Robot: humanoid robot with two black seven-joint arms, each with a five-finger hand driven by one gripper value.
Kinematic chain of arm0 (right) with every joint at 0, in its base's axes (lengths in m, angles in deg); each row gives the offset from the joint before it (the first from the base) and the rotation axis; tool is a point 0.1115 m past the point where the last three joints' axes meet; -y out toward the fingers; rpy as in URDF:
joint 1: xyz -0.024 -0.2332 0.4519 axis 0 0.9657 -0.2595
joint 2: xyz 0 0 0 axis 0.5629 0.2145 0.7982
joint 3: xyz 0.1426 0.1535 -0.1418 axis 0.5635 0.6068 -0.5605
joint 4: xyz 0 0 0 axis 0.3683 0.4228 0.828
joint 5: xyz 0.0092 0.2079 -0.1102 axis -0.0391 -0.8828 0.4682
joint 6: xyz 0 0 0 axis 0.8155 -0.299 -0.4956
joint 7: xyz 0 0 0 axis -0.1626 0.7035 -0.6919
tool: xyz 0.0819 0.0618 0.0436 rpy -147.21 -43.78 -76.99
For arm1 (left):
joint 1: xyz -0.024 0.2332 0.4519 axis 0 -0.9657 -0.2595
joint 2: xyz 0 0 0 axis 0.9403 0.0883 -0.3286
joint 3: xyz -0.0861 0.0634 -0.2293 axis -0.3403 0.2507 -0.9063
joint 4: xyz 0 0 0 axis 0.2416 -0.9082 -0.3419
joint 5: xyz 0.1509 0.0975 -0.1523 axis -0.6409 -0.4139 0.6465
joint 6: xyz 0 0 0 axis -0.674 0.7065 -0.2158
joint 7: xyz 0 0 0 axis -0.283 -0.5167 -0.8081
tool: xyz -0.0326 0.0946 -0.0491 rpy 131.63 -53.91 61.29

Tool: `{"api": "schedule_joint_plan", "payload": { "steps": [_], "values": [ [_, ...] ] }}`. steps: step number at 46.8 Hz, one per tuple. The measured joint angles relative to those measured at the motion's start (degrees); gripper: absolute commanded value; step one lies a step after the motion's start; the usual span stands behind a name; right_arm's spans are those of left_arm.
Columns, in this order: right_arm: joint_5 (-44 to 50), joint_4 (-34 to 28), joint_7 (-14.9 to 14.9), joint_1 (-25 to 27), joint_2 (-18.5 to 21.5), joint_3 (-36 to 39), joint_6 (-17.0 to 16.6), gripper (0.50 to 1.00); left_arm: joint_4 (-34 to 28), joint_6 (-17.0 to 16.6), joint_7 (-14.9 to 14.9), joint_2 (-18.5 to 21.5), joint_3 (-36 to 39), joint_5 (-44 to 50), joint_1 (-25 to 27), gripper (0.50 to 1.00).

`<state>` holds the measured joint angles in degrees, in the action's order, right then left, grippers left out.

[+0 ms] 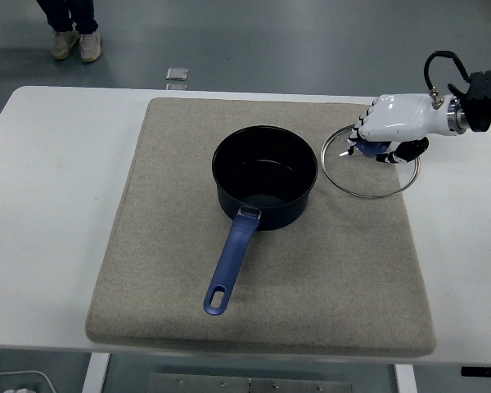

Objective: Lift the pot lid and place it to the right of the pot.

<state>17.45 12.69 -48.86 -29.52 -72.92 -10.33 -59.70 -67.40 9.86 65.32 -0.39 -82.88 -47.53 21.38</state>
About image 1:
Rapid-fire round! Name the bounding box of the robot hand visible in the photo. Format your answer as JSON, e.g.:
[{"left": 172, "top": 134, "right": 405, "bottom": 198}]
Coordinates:
[{"left": 339, "top": 93, "right": 451, "bottom": 165}]

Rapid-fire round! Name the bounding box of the glass pot lid blue knob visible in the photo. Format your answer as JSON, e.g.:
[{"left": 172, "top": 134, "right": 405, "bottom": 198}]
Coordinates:
[{"left": 319, "top": 124, "right": 421, "bottom": 201}]

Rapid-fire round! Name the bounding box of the black pot blue handle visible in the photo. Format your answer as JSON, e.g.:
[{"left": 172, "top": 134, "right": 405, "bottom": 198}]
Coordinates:
[{"left": 203, "top": 124, "right": 319, "bottom": 316}]

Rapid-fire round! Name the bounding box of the white table leg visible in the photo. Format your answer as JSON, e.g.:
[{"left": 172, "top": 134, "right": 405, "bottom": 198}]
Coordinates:
[
  {"left": 394, "top": 363, "right": 418, "bottom": 393},
  {"left": 81, "top": 352, "right": 112, "bottom": 393}
]

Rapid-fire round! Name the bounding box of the beige fabric mat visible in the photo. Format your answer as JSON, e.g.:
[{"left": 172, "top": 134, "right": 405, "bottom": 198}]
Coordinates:
[{"left": 84, "top": 97, "right": 437, "bottom": 356}]

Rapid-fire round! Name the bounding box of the person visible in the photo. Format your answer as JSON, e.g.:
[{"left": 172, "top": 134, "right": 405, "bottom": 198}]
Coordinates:
[{"left": 35, "top": 0, "right": 103, "bottom": 63}]

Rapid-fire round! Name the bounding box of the grey metal plate with screws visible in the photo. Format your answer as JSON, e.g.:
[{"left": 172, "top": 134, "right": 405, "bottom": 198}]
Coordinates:
[{"left": 147, "top": 372, "right": 354, "bottom": 393}]

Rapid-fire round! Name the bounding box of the white rounded floor frame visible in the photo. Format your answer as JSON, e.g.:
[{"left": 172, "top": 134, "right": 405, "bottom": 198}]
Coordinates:
[{"left": 0, "top": 369, "right": 55, "bottom": 393}]

